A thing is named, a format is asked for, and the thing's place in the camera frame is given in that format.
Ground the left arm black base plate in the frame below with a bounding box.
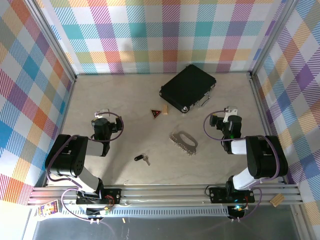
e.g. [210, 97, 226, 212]
[76, 187, 123, 205]

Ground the black hard case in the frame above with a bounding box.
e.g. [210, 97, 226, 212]
[159, 64, 217, 115]

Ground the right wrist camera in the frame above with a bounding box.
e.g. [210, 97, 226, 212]
[223, 106, 238, 123]

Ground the slotted grey cable duct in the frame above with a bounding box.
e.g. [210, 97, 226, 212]
[59, 206, 230, 217]

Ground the aluminium frame rail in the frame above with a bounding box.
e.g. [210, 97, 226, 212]
[27, 184, 305, 206]

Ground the aluminium corner post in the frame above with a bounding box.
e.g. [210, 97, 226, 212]
[248, 0, 301, 78]
[24, 0, 77, 83]

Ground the small electronics board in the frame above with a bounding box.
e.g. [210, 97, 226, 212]
[228, 204, 247, 218]
[86, 206, 111, 216]

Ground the colourful sticker card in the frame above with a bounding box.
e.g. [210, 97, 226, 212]
[37, 200, 59, 217]

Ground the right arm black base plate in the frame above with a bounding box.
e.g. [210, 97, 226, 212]
[209, 186, 256, 204]

